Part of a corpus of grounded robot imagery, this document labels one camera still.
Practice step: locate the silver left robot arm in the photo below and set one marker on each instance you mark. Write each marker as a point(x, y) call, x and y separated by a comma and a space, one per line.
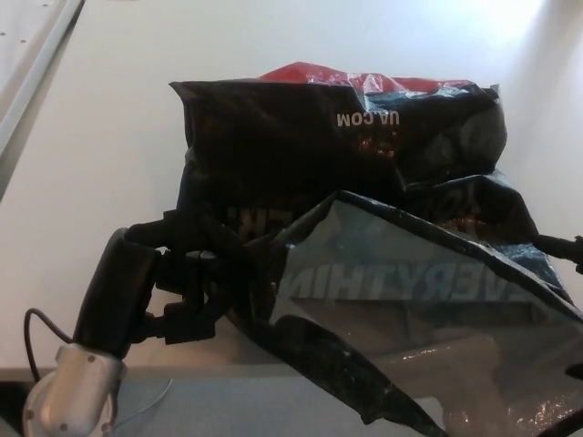
point(68, 400)

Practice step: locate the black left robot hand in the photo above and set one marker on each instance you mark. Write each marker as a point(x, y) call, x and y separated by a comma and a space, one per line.
point(114, 282)

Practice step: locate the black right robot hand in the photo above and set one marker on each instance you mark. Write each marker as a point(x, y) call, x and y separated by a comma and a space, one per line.
point(569, 248)

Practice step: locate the black Under Armour plastic bag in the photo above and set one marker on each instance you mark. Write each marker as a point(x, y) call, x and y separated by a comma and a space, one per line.
point(296, 136)

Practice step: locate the black desk frame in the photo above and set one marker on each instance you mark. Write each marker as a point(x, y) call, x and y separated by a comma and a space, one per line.
point(9, 409)

